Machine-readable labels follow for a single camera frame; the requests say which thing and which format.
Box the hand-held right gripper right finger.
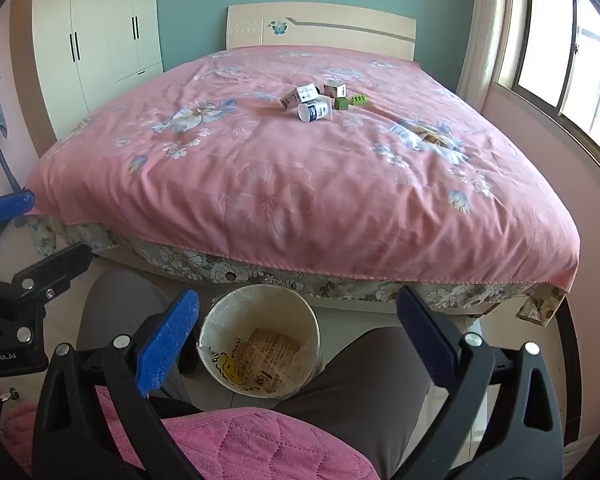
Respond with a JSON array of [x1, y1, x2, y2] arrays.
[[395, 285, 566, 480]]

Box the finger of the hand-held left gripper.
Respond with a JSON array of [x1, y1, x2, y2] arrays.
[[0, 243, 94, 346], [0, 190, 36, 261]]

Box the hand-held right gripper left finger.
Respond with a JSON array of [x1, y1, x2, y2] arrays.
[[31, 287, 203, 480]]

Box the white round trash bin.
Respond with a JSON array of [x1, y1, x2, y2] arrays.
[[196, 284, 324, 400]]

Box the person's grey pants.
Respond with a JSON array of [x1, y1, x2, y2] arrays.
[[76, 266, 433, 480]]

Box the floral bed sheet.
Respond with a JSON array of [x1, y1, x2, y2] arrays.
[[27, 212, 568, 328]]

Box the flattened printed packet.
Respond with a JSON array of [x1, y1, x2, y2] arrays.
[[237, 329, 302, 386]]

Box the person's pink quilted jacket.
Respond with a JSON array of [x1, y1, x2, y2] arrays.
[[92, 385, 381, 480]]

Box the pink floral blanket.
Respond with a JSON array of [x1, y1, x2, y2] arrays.
[[27, 45, 581, 293]]

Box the cream wardrobe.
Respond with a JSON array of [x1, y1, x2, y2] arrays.
[[32, 0, 164, 141]]

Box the white plastic bottle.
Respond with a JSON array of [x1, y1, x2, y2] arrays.
[[297, 97, 334, 124]]

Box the cream curtain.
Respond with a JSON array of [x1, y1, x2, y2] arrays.
[[457, 0, 533, 107]]

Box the window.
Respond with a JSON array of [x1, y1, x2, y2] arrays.
[[495, 0, 600, 176]]

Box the cream wooden headboard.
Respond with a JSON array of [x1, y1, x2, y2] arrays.
[[226, 4, 417, 61]]

